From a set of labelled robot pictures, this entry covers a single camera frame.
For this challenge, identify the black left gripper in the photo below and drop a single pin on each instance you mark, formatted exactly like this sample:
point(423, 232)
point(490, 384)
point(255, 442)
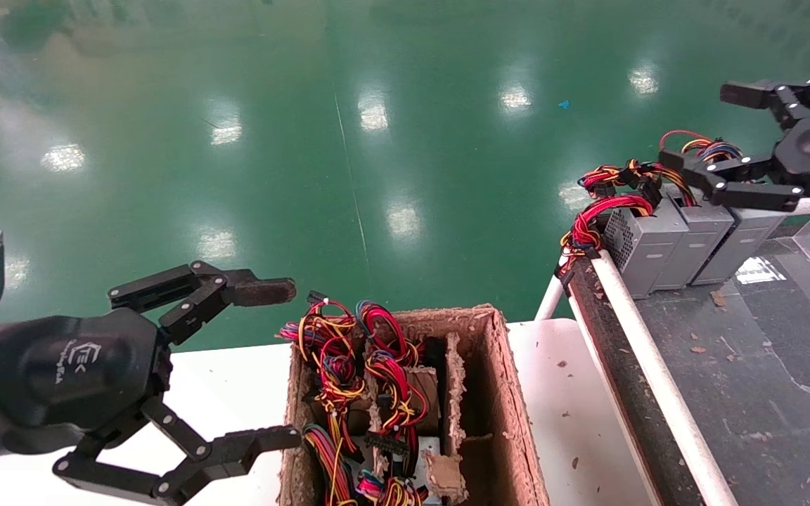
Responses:
point(81, 365)

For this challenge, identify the brown cardboard crumb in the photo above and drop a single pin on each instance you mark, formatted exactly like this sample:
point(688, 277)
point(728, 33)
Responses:
point(718, 299)

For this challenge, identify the brown cardboard divider insert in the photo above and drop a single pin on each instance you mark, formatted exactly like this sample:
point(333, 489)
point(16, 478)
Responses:
point(455, 393)

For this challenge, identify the brown cardboard box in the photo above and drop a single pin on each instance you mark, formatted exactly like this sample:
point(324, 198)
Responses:
point(510, 393)

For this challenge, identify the white conveyor frame leg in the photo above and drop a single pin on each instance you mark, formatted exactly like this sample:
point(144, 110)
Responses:
point(549, 299)

